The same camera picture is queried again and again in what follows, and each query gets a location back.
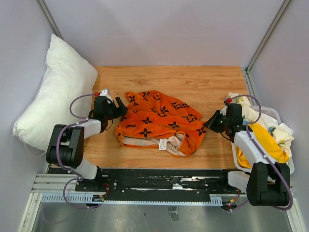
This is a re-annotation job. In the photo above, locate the grey slotted cable duct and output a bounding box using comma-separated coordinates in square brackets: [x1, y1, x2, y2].
[40, 194, 223, 206]

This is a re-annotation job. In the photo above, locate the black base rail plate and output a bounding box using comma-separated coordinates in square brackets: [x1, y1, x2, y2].
[75, 168, 248, 200]

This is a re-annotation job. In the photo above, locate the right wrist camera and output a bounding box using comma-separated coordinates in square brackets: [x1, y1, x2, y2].
[220, 95, 233, 116]

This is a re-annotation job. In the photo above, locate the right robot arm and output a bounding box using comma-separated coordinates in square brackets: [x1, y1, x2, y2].
[203, 101, 293, 211]

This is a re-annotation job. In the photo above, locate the right aluminium frame post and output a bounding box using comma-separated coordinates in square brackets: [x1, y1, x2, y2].
[245, 0, 293, 72]

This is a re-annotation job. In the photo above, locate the aluminium frame post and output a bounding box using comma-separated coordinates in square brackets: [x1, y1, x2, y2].
[245, 0, 293, 72]
[36, 0, 63, 39]

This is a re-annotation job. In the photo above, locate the left aluminium frame post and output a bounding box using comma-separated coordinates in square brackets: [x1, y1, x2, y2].
[36, 0, 63, 39]

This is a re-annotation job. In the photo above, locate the yellow cloth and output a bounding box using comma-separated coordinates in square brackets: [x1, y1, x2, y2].
[236, 123, 289, 169]

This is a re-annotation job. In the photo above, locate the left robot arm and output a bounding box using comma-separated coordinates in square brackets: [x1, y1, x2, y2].
[46, 95, 128, 191]

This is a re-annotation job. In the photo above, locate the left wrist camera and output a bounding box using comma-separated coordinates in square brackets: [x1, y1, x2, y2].
[99, 88, 112, 101]

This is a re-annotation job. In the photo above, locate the white pillow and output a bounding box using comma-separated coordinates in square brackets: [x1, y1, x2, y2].
[13, 34, 98, 151]

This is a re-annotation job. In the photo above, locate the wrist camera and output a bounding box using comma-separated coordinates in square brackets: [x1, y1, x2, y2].
[220, 95, 233, 116]
[99, 88, 112, 101]

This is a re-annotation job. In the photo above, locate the white plastic laundry basket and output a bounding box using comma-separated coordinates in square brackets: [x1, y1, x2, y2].
[231, 106, 295, 174]

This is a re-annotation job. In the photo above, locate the white cartoon print cloth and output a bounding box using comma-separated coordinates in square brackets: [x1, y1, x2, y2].
[232, 97, 294, 158]

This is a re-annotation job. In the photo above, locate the orange patterned pillowcase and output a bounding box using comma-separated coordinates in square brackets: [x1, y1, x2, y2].
[115, 90, 207, 157]

